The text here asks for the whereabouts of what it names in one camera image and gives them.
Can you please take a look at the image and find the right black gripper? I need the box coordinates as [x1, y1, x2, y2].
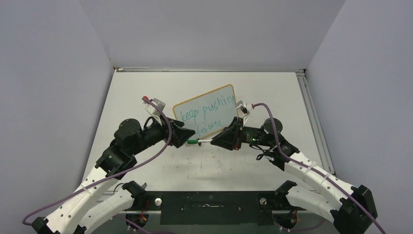
[210, 117, 272, 151]

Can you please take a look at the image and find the yellow framed whiteboard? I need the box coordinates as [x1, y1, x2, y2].
[172, 84, 238, 140]

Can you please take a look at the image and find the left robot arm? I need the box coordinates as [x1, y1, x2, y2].
[31, 118, 195, 234]

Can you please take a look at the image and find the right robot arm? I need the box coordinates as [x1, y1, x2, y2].
[211, 117, 378, 234]

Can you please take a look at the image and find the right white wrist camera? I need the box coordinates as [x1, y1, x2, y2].
[236, 100, 254, 126]

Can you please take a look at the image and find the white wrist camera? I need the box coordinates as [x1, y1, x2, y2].
[236, 100, 254, 126]
[142, 96, 165, 124]

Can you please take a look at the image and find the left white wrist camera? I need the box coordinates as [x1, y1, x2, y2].
[142, 96, 165, 124]

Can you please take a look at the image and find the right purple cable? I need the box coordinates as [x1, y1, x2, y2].
[251, 102, 388, 234]

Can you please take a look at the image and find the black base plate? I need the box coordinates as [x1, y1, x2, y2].
[126, 191, 298, 227]

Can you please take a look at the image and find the back aluminium rail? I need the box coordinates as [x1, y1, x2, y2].
[114, 67, 305, 73]

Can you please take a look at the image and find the right aluminium rail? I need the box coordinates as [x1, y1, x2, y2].
[296, 70, 336, 175]

